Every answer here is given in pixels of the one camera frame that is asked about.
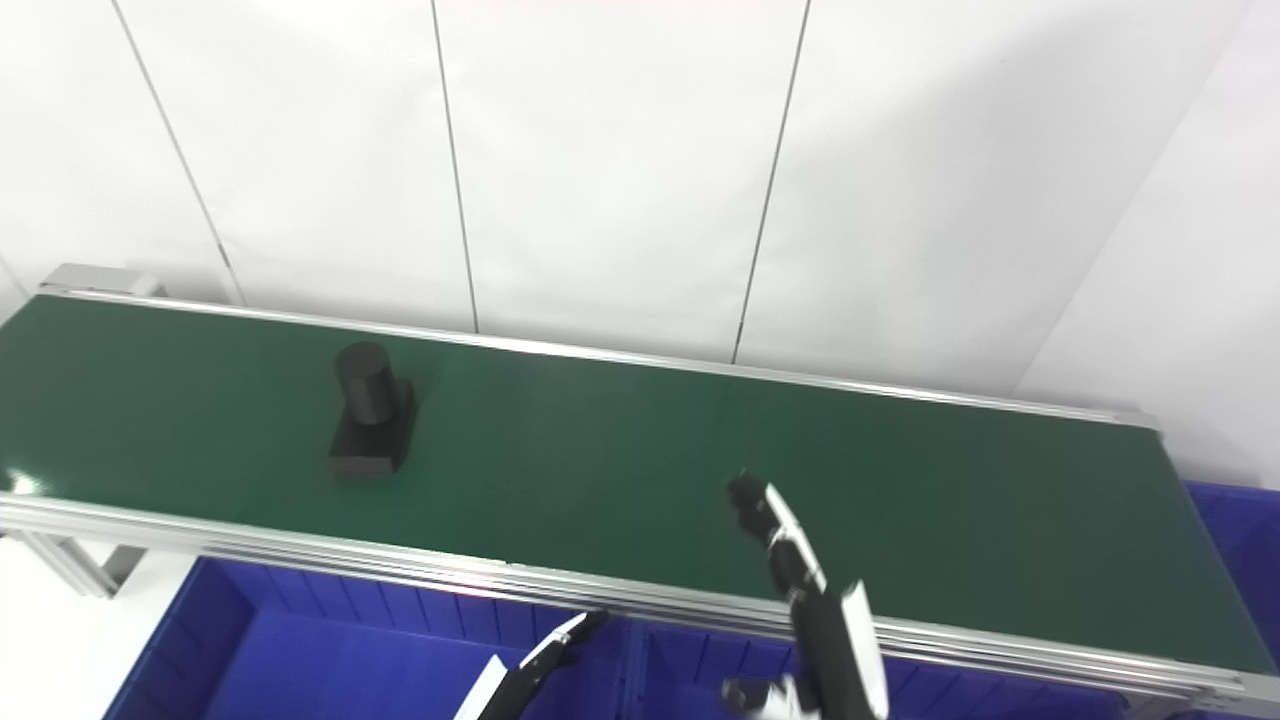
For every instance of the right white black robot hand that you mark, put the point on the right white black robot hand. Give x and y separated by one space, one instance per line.
830 650

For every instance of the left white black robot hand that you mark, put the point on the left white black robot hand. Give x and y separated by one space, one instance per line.
520 690

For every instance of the blue plastic bin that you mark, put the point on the blue plastic bin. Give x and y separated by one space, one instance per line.
1000 695
1250 540
330 660

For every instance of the black cylinder block part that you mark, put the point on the black cylinder block part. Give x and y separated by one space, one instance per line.
368 420

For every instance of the aluminium conveyor leg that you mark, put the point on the aluminium conveyor leg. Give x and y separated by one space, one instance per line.
90 565

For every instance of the grey conveyor motor box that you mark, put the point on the grey conveyor motor box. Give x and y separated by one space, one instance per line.
100 280

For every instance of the green conveyor belt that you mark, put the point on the green conveyor belt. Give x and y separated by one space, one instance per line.
600 470
400 573

